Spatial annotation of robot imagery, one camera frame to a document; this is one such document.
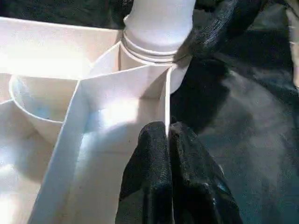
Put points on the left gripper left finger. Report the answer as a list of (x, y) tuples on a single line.
[(149, 177)]

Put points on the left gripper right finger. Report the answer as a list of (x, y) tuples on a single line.
[(198, 186)]

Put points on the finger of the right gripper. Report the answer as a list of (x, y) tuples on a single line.
[(210, 30)]

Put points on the white plastic table leg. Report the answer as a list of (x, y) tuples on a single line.
[(161, 23)]

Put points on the white plastic table top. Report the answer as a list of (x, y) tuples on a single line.
[(58, 116)]

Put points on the black work surface mat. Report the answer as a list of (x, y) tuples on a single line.
[(245, 116)]

